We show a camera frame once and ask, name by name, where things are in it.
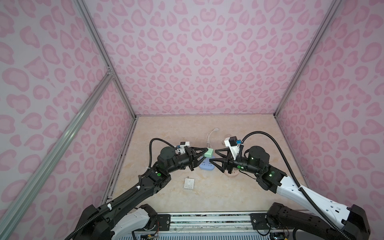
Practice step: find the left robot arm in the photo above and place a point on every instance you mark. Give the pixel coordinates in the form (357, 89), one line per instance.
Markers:
(98, 223)

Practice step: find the left wall aluminium strut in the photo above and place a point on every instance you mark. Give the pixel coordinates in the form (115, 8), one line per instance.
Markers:
(21, 204)

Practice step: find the light green charger plug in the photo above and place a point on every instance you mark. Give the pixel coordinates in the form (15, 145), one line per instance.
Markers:
(209, 153)

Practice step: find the blue square power strip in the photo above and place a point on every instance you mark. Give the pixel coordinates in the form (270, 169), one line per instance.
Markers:
(206, 165)

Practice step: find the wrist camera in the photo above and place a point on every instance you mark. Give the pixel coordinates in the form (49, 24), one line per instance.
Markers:
(234, 146)
(181, 147)

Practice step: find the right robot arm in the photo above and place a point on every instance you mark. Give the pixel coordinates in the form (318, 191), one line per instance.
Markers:
(326, 219)

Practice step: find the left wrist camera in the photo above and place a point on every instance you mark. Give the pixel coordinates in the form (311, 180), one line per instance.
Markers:
(181, 147)

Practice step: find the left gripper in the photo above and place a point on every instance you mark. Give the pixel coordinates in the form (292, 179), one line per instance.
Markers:
(195, 163)

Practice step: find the pink round power strip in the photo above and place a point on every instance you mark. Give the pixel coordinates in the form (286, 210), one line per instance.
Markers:
(234, 172)

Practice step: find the white charger plug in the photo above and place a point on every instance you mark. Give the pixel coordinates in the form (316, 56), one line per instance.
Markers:
(189, 184)

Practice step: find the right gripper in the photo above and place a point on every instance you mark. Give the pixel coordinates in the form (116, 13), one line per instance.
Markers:
(223, 160)

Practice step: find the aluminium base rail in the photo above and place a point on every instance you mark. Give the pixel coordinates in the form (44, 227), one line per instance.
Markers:
(145, 225)

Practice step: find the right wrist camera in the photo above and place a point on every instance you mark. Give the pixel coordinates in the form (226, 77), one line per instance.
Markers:
(234, 146)

